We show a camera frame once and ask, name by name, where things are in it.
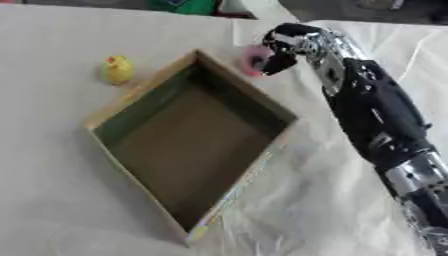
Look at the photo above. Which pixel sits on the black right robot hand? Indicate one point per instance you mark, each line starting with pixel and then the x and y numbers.
pixel 284 62

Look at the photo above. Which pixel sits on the silver and black right robot arm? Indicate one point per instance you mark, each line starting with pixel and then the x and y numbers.
pixel 378 110

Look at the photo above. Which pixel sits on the tan cardboard box green inside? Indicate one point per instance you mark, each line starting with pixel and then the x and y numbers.
pixel 192 140

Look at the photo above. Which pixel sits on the green object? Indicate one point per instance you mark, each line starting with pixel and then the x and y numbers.
pixel 184 6

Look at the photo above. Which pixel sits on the yellow toy duck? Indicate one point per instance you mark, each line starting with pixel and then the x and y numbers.
pixel 119 70

